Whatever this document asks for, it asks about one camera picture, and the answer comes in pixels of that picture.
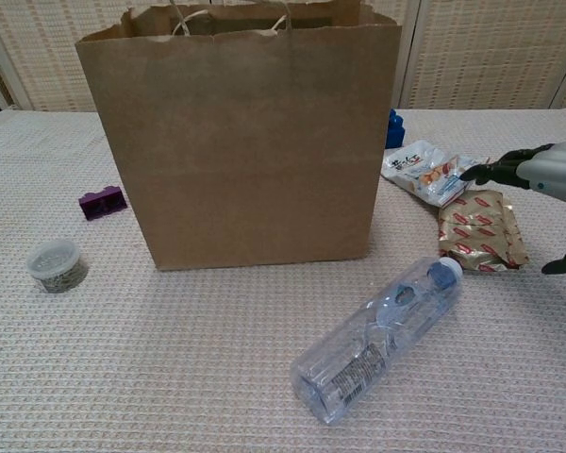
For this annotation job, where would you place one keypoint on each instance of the gold foil snack packet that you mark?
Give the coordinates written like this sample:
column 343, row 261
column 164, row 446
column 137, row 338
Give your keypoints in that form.
column 481, row 231

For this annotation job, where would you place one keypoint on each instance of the woven folding screen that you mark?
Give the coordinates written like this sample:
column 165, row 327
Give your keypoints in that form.
column 476, row 56

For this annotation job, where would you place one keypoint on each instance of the clear plastic water bottle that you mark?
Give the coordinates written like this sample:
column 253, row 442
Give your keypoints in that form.
column 372, row 340

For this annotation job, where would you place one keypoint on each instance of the blue toy brick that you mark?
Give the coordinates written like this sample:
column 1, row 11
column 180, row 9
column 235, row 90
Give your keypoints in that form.
column 396, row 129

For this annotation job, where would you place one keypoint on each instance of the beige woven tablecloth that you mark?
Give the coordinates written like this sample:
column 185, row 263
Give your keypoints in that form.
column 170, row 354

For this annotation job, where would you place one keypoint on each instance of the purple toy brick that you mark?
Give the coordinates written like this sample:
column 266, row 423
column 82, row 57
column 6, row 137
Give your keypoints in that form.
column 101, row 205

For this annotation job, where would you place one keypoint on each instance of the brown paper bag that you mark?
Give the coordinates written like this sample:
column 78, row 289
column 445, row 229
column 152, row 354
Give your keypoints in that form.
column 240, row 141

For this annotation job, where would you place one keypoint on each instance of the white peanut snack pouch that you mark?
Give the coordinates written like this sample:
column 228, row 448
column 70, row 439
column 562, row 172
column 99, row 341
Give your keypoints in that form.
column 424, row 172

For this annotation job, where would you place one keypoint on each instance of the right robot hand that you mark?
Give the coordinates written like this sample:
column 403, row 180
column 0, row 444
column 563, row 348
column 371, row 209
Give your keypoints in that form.
column 556, row 165

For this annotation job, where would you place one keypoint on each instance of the small clear plastic jar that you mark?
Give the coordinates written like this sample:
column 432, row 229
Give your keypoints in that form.
column 54, row 266

